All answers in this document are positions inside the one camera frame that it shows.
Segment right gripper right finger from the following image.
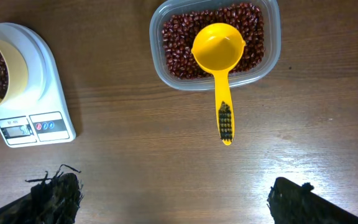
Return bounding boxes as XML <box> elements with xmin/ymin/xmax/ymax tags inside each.
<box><xmin>267</xmin><ymin>177</ymin><xmax>358</xmax><ymax>224</ymax></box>

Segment yellow measuring scoop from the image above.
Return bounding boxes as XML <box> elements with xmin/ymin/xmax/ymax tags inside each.
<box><xmin>191</xmin><ymin>23</ymin><xmax>246</xmax><ymax>146</ymax></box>

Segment red adzuki beans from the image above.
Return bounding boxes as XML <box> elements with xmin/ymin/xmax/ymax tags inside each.
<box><xmin>162</xmin><ymin>2</ymin><xmax>265</xmax><ymax>80</ymax></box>

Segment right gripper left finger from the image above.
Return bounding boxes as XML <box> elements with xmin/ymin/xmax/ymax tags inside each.
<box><xmin>0</xmin><ymin>164</ymin><xmax>83</xmax><ymax>224</ymax></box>

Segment clear plastic food container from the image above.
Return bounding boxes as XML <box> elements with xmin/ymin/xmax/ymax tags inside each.
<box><xmin>149</xmin><ymin>0</ymin><xmax>282</xmax><ymax>91</ymax></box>

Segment white digital kitchen scale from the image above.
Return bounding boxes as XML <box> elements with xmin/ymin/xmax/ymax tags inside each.
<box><xmin>0</xmin><ymin>22</ymin><xmax>76</xmax><ymax>147</ymax></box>

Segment yellow plastic bowl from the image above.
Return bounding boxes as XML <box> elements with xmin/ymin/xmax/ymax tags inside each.
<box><xmin>0</xmin><ymin>40</ymin><xmax>29</xmax><ymax>105</ymax></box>

